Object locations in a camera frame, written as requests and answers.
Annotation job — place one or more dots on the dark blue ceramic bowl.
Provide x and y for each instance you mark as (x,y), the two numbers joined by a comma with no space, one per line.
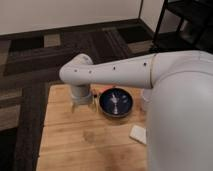
(116,102)

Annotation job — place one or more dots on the white rectangular sponge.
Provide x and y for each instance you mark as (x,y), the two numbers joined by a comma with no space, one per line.
(138,133)

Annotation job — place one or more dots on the white plastic cup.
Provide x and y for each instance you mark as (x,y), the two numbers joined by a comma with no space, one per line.
(146,94)

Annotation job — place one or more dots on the dark patterned rug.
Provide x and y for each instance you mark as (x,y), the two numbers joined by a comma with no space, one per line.
(30,63)

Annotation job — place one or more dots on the black metal shelf rack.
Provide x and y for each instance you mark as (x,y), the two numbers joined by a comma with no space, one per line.
(194,28)

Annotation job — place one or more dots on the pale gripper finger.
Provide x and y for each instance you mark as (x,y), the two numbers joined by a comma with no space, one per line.
(73,107)
(93,105)

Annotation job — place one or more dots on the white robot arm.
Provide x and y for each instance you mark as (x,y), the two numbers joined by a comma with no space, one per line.
(179,123)

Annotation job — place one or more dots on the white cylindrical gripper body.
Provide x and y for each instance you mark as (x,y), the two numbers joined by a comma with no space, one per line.
(81,95)

